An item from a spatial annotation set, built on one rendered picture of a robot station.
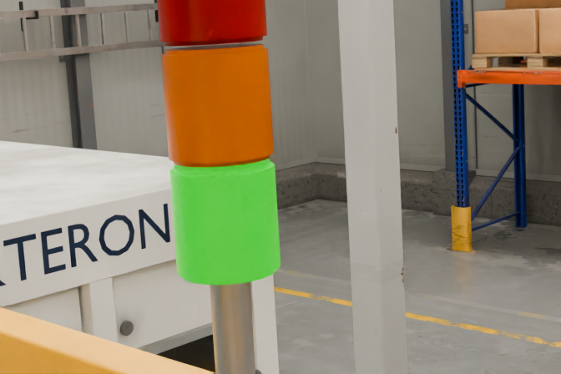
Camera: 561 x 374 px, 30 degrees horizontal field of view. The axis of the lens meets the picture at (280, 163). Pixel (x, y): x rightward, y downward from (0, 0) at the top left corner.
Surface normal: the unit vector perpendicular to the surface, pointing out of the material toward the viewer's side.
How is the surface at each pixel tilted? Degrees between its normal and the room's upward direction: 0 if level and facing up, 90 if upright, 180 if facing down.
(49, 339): 0
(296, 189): 90
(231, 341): 90
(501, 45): 93
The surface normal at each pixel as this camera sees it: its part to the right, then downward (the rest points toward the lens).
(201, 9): -0.11, 0.16
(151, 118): 0.73, 0.07
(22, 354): -0.69, 0.15
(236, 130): 0.39, 0.12
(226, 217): 0.15, 0.15
